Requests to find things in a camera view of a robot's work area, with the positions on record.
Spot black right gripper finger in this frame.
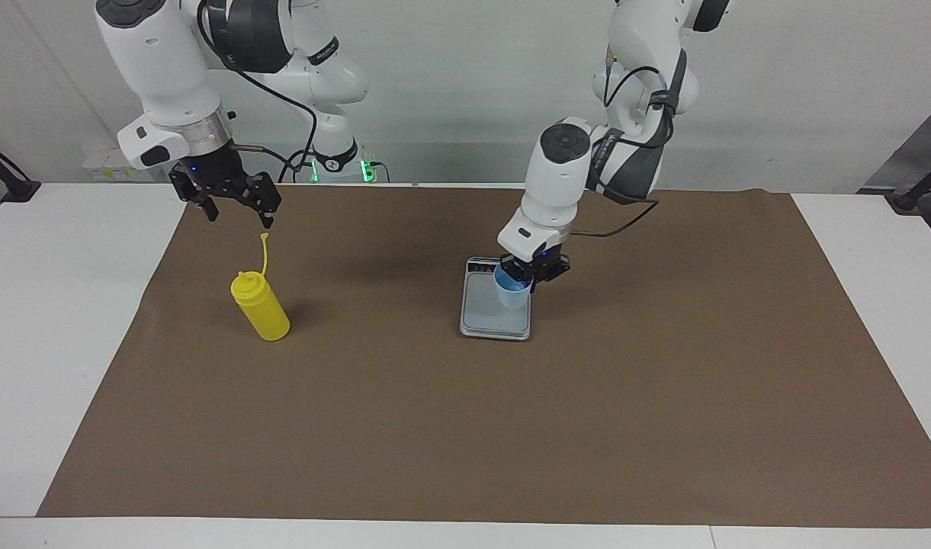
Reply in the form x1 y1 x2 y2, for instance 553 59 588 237
168 165 221 224
232 172 282 230

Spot light blue plastic cup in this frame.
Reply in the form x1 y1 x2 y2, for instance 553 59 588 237
494 265 532 309

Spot yellow squeeze bottle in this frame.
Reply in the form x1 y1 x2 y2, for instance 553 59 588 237
230 233 291 342

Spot silver digital kitchen scale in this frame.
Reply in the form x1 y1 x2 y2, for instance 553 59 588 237
459 257 532 342

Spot white power strip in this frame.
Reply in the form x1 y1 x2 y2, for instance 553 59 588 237
82 146 165 182

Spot brown paper mat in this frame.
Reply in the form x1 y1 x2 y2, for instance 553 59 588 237
37 183 931 529

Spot black clamp stand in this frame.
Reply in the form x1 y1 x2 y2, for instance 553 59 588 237
0 136 41 204
892 152 931 212

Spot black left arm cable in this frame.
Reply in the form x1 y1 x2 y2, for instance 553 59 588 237
570 65 676 239

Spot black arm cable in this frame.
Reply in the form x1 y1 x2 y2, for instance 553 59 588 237
197 0 319 184
570 65 676 239

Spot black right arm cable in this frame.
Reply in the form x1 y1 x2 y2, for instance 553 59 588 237
197 0 319 184

